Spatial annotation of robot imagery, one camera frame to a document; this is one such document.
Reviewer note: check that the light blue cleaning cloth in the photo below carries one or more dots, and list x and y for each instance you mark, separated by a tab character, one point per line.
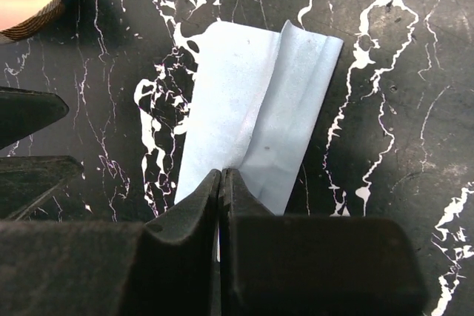
255	103

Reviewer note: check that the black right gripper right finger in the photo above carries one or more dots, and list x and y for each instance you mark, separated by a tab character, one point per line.
312	265

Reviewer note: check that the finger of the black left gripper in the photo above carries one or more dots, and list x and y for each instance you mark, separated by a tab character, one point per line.
27	182
24	112

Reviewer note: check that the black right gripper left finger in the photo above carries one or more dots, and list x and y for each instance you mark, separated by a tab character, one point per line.
163	267

